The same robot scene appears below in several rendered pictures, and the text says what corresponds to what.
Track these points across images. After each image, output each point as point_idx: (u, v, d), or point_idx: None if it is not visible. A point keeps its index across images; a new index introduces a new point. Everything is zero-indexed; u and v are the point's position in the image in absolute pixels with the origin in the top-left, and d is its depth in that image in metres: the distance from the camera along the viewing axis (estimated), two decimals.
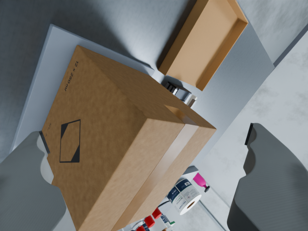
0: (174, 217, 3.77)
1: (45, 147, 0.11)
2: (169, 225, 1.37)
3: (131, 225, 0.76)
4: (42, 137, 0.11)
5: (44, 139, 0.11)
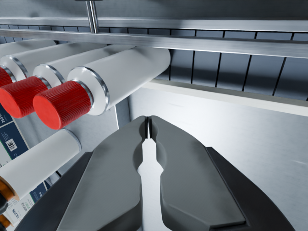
0: None
1: (145, 132, 0.12)
2: (28, 211, 0.72)
3: (13, 53, 0.23)
4: (145, 123, 0.12)
5: (146, 125, 0.12)
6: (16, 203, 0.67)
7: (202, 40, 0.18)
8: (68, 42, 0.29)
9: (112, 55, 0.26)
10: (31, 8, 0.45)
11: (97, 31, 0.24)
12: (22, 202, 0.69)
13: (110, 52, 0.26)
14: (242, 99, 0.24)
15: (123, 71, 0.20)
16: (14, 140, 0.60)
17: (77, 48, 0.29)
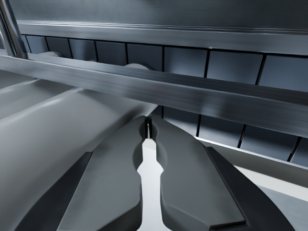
0: None
1: (145, 132, 0.12)
2: None
3: None
4: (145, 123, 0.12)
5: (146, 125, 0.12)
6: None
7: (241, 97, 0.07)
8: None
9: (54, 93, 0.14)
10: None
11: (19, 52, 0.13)
12: None
13: (52, 88, 0.14)
14: (299, 190, 0.12)
15: (33, 164, 0.08)
16: None
17: (3, 75, 0.17)
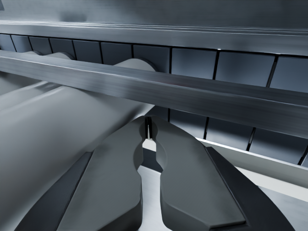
0: None
1: (145, 132, 0.12)
2: None
3: None
4: (146, 123, 0.12)
5: (146, 125, 0.12)
6: None
7: None
8: (10, 74, 0.16)
9: (47, 87, 0.14)
10: (72, 4, 0.24)
11: None
12: None
13: (45, 85, 0.14)
14: None
15: (36, 167, 0.08)
16: None
17: None
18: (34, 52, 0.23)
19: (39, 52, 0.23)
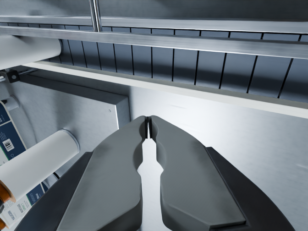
0: None
1: (145, 132, 0.12)
2: (24, 212, 0.71)
3: None
4: (145, 123, 0.12)
5: (146, 125, 0.12)
6: (12, 204, 0.65)
7: (210, 39, 0.18)
8: None
9: None
10: (31, 6, 0.45)
11: (100, 30, 0.24)
12: (18, 203, 0.67)
13: None
14: (247, 101, 0.24)
15: None
16: (11, 140, 0.59)
17: None
18: None
19: None
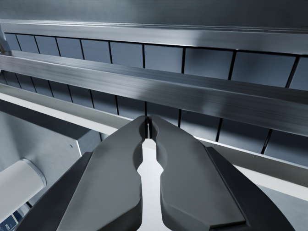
0: None
1: (145, 132, 0.12)
2: None
3: None
4: (145, 123, 0.12)
5: (146, 125, 0.12)
6: None
7: (189, 87, 0.07)
8: None
9: None
10: None
11: (2, 49, 0.13)
12: None
13: None
14: (266, 179, 0.13)
15: None
16: None
17: None
18: None
19: None
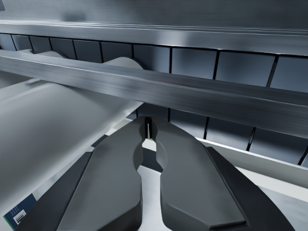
0: None
1: (145, 132, 0.12)
2: None
3: None
4: (145, 123, 0.12)
5: (146, 125, 0.12)
6: None
7: None
8: (2, 72, 0.16)
9: (36, 84, 0.15)
10: (73, 4, 0.24)
11: None
12: None
13: (34, 81, 0.15)
14: None
15: (19, 157, 0.08)
16: (26, 210, 0.39)
17: None
18: (28, 51, 0.23)
19: (33, 51, 0.24)
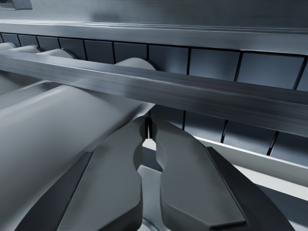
0: None
1: (145, 132, 0.12)
2: None
3: None
4: (146, 123, 0.12)
5: (146, 125, 0.12)
6: None
7: None
8: (13, 74, 0.16)
9: (46, 85, 0.14)
10: (106, 2, 0.22)
11: None
12: None
13: (43, 83, 0.14)
14: None
15: (39, 168, 0.08)
16: None
17: None
18: (31, 46, 0.23)
19: (36, 46, 0.23)
